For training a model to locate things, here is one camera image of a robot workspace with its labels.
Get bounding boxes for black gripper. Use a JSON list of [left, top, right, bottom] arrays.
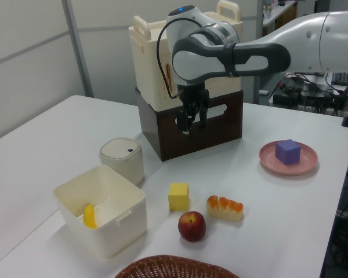
[[176, 83, 211, 141]]

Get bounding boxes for yellow cube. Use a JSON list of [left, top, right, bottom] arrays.
[[168, 182, 190, 211]]

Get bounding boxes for purple cube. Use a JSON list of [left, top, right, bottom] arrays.
[[275, 139, 302, 166]]

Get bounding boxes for dark brown wooden crate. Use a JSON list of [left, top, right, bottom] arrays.
[[135, 86, 245, 162]]

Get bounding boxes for white lidded canister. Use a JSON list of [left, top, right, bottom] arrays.
[[99, 137, 145, 187]]

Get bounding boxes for orange topped toy bread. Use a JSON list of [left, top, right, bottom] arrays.
[[206, 195, 245, 223]]

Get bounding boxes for pink plate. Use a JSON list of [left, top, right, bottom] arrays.
[[259, 141, 320, 177]]

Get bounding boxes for red apple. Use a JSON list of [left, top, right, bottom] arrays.
[[177, 211, 206, 242]]

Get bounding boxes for white open plastic box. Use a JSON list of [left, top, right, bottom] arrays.
[[52, 164, 148, 259]]

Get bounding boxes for white background desk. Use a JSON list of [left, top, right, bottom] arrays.
[[260, 0, 299, 38]]

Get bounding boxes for yellow banana piece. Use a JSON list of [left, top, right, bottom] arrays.
[[84, 203, 99, 230]]

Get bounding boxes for brown wicker basket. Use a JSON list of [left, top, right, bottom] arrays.
[[114, 254, 241, 278]]

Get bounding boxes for cream plastic handled crate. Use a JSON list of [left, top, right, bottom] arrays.
[[128, 0, 244, 111]]

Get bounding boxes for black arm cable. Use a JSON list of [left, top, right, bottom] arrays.
[[156, 17, 204, 100]]

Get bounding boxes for black electronics with cables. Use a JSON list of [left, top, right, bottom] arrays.
[[271, 72, 348, 117]]

